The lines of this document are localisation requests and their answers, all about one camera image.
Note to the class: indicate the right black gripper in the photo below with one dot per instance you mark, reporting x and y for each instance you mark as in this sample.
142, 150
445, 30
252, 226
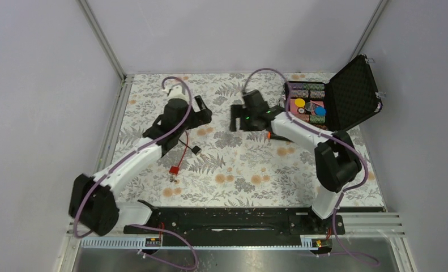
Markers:
237, 111

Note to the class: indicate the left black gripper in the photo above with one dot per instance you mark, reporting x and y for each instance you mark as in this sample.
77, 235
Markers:
201, 117

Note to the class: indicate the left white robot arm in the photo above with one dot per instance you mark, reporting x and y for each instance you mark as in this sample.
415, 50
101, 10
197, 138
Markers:
93, 199

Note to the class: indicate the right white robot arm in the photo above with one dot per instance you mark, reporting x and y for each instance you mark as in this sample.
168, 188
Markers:
336, 161

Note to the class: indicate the floral tablecloth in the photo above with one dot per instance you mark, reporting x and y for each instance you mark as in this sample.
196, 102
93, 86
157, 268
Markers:
233, 168

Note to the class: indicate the yellow poker chip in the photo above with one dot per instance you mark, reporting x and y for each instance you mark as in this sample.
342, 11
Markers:
300, 103

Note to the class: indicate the blue poker chip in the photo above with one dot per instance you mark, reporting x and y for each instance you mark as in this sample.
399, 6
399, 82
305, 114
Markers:
320, 111

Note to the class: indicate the black poker chip case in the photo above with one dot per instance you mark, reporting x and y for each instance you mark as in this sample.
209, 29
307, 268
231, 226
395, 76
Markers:
350, 97

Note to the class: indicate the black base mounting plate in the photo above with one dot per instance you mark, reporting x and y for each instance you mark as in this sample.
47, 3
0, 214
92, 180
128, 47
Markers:
244, 226

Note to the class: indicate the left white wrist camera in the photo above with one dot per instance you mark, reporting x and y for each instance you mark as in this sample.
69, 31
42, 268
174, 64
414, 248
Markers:
175, 92

